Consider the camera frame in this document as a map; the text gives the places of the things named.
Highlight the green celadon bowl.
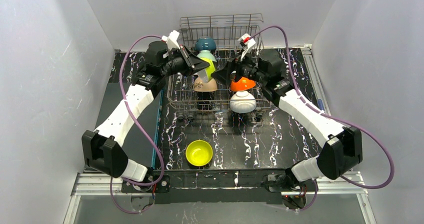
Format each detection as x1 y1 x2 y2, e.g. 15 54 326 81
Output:
197 50 217 62

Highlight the white square bowl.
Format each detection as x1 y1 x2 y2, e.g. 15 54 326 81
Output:
198 57 216 83

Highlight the orange striped bowl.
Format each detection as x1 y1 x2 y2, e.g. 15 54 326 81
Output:
230 77 256 92

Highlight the tan interior dark bowl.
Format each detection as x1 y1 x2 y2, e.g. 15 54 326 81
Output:
194 36 217 52

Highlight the cream white round bowl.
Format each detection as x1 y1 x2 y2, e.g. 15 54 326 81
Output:
193 77 218 92

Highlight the white ribbed bowl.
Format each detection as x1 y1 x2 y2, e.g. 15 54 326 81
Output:
229 90 257 114

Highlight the yellow rimmed bowl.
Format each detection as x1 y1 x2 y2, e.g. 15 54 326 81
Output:
185 139 214 167

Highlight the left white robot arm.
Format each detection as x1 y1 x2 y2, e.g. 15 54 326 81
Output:
81 41 210 183

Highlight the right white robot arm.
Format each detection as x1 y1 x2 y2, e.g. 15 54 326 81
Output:
211 49 363 185

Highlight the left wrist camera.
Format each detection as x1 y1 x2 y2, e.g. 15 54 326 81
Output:
161 30 181 51

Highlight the grey wire dish rack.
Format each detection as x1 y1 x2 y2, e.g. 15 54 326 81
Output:
166 13 264 120

